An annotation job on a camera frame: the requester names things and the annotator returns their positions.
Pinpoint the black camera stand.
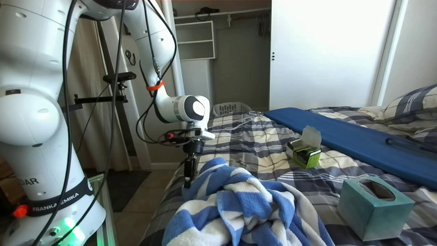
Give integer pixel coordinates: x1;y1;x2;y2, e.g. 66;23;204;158
60;26;140;169

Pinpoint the blue flat sheet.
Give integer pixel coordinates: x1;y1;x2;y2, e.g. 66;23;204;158
263;106;437;191

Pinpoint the plaid bed comforter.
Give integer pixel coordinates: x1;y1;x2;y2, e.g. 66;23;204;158
137;105;437;246

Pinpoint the white closet panel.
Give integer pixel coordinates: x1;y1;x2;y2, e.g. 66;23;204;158
180;58;213;106

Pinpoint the white clothes hanger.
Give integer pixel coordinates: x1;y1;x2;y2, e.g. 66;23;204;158
213;109;264;133

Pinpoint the dark floor rug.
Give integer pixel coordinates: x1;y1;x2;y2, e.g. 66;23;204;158
83;168;151;213

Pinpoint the blue white striped towel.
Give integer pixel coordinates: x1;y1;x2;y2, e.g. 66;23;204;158
161;155;335;246

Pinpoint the closet hanging rod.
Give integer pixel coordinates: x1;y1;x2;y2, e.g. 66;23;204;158
173;6;271;21

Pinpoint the white closet shelf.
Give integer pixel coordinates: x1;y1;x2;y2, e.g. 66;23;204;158
174;19;217;60

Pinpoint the plaid pillow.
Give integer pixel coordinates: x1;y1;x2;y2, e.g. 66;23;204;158
379;83;437;138

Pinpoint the orange cable strap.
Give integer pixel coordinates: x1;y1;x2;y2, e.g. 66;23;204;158
146;79;166;92

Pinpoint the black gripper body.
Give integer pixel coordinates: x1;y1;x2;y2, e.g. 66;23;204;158
182;136;204;158

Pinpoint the open green box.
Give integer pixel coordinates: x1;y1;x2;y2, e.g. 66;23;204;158
285;124;323;170

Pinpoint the white laundry basket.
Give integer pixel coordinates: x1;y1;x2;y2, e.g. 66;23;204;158
211;101;252;117

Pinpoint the cream pillow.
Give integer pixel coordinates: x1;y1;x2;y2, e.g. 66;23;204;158
359;105;387;120

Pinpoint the robot base table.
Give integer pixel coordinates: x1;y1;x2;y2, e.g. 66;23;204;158
86;172;118;246

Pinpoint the black clothes hanger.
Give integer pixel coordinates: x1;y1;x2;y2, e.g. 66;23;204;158
195;5;221;21

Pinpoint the teal tissue box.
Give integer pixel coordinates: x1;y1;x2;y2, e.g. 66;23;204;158
335;176;416;243

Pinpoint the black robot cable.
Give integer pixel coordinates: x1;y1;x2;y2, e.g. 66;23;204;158
31;0;178;246

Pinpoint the white sliding closet door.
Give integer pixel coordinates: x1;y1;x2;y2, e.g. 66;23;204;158
269;0;401;110

